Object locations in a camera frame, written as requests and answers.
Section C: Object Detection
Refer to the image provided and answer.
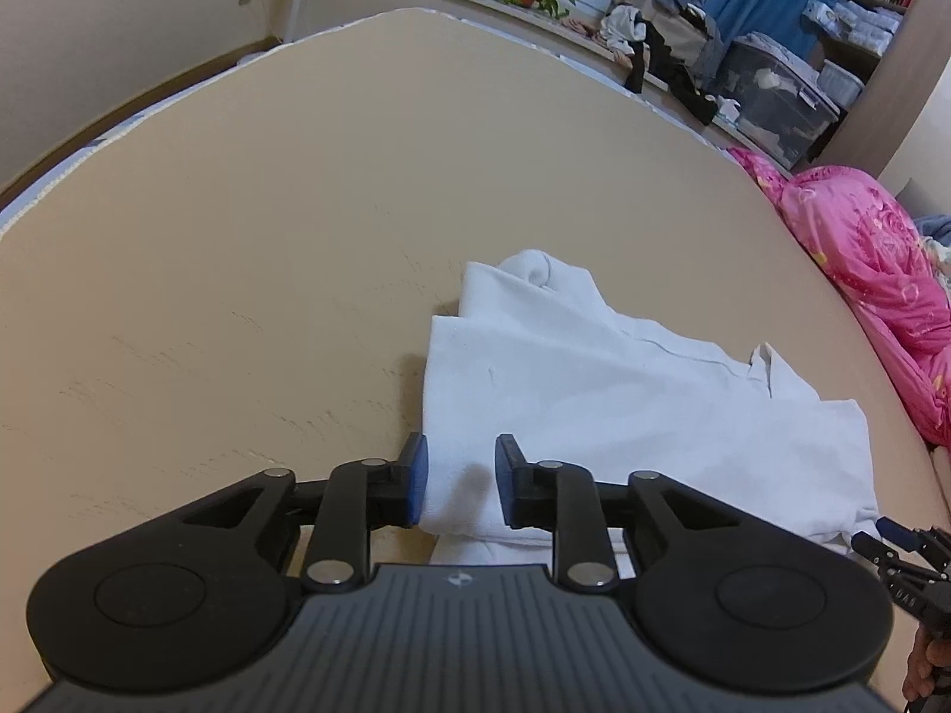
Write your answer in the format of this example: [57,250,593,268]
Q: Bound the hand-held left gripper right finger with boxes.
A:
[495,433,781,594]

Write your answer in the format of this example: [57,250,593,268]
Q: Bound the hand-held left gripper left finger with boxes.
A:
[149,432,430,594]

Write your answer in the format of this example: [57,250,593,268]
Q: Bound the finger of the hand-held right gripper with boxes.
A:
[875,516,926,551]
[849,532,903,575]

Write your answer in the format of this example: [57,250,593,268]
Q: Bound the white garment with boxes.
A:
[420,248,881,566]

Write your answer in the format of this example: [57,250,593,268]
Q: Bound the pile of clothes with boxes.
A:
[600,0,725,126]

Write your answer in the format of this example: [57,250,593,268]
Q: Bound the person's right hand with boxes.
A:
[902,627,951,703]

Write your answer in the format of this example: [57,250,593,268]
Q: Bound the pink floral quilt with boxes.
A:
[728,147,951,450]

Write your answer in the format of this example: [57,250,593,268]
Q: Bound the clear plastic storage box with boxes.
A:
[717,33,844,168]

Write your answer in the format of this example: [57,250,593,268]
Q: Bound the wooden shelf unit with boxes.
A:
[817,0,944,179]

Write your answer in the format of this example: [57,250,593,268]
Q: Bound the white plastic basket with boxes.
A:
[817,59,867,109]

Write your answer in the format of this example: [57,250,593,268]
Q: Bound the white windowsill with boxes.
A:
[446,0,744,144]

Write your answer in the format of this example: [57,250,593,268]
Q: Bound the stack of white boxes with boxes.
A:
[832,0,903,55]

